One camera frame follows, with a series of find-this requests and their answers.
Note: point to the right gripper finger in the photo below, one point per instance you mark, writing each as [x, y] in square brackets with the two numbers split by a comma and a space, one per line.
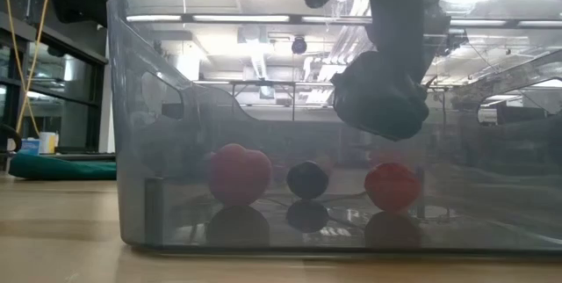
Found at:
[404, 23]

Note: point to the green toy bell pepper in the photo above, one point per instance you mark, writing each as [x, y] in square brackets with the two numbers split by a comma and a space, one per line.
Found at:
[379, 98]

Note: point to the red toy cherry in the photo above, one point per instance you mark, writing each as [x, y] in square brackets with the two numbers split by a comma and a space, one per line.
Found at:
[391, 186]

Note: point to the dark plum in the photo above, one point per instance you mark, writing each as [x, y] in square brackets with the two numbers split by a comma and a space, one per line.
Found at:
[307, 179]

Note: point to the grey translucent plastic tupperware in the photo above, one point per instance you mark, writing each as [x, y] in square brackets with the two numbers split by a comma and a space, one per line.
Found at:
[483, 212]

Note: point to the white cup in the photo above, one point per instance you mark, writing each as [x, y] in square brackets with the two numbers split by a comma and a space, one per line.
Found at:
[48, 142]

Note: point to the blue box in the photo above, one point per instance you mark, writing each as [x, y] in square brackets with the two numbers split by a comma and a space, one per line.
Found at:
[30, 147]

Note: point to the dark green cloth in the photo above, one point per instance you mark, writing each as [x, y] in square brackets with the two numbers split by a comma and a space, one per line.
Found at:
[61, 169]

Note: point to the black round camera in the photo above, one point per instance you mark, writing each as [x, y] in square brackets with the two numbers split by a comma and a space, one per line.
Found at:
[299, 45]

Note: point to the black metal rig frame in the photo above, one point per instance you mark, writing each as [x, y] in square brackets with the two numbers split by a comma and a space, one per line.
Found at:
[88, 157]

